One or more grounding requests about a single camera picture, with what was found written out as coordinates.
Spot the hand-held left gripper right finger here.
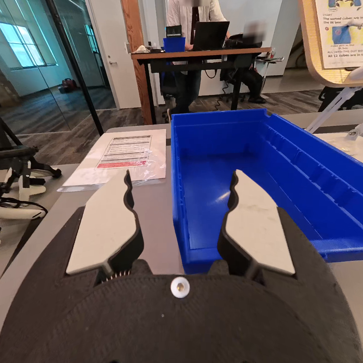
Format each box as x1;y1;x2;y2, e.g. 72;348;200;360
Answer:
218;169;296;280

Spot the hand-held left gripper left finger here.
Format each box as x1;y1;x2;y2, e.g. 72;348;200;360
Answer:
65;169;144;275

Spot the blue plastic bin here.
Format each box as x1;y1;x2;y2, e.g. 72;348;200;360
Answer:
170;109;363;274

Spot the paper sheet in plastic sleeve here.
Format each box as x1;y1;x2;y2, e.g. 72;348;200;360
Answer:
57;129;167;193

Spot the spare hand-held gripper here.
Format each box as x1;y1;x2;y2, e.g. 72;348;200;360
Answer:
0;199;49;222
0;145;62;202

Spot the red bag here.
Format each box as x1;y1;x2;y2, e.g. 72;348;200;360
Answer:
58;78;78;94

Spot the white side table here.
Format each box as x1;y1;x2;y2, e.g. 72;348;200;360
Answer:
257;55;285;92

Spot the black bag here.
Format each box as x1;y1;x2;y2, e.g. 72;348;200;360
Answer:
225;33;264;49

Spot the instruction sheet on wooden board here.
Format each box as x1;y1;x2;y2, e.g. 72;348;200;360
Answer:
299;0;363;88

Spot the white door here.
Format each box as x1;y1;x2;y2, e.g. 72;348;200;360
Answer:
86;0;142;110

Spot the small blue bin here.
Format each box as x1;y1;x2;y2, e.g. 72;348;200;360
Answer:
163;37;186;53

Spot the black laptop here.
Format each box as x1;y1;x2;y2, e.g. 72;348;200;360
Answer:
192;21;231;51

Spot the black glass wall post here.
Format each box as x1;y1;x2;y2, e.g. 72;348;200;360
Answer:
45;0;105;137

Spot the wooden post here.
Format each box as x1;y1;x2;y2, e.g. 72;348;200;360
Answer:
121;0;157;126

